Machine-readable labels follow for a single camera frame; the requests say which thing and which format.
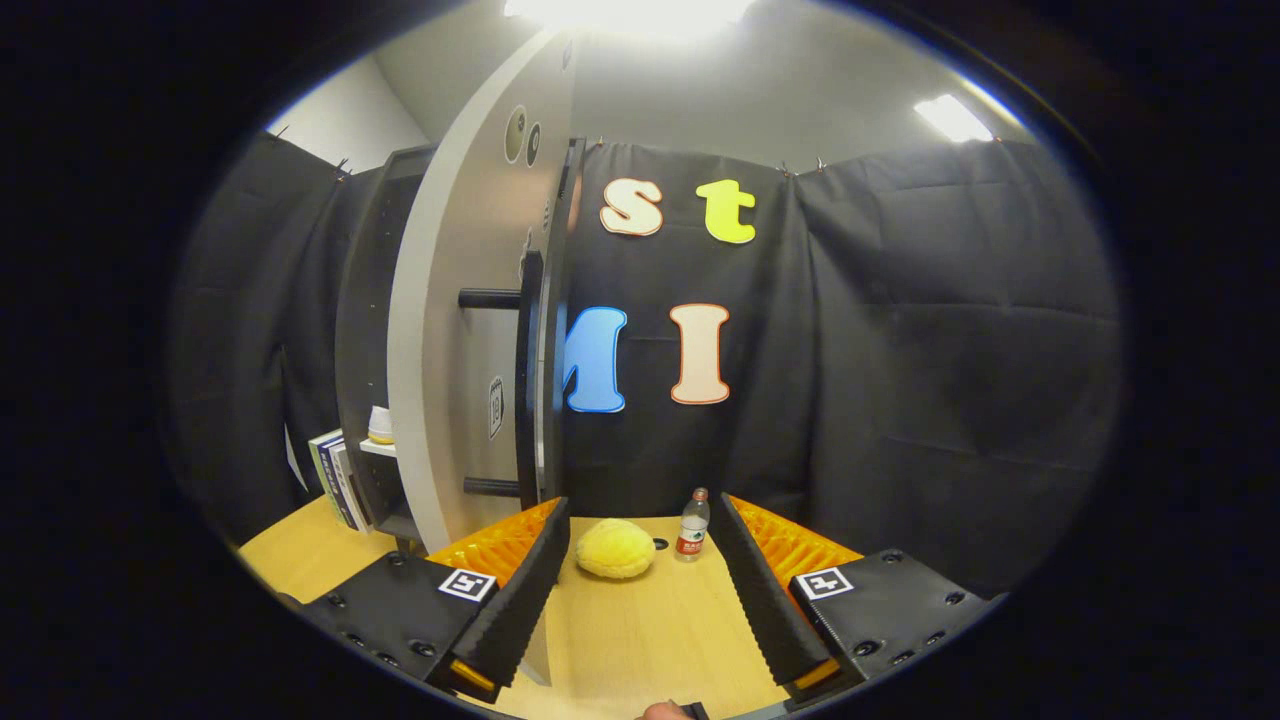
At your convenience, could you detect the black cabinet door handle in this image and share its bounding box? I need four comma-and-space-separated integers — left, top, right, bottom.
458, 250, 546, 511

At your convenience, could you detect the clear plastic water bottle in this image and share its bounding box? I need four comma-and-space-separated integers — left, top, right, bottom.
675, 487, 711, 563

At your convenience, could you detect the white spine book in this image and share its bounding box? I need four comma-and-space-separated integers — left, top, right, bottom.
335, 445, 373, 533

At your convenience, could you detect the grey shoe cabinet door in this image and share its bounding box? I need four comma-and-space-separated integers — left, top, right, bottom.
388, 28, 586, 689

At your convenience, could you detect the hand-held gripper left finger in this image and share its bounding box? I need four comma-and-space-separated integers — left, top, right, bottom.
298, 497, 571, 703

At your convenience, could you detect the yellow plush toy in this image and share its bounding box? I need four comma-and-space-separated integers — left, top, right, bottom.
575, 518, 658, 580

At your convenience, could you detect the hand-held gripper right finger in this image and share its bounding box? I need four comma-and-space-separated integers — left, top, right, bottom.
708, 492, 1001, 706

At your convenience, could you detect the small ceiling light panel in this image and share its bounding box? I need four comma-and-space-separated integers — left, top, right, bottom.
912, 93, 996, 144

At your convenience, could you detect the black backdrop cloth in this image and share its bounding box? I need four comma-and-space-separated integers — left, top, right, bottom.
165, 130, 1121, 601

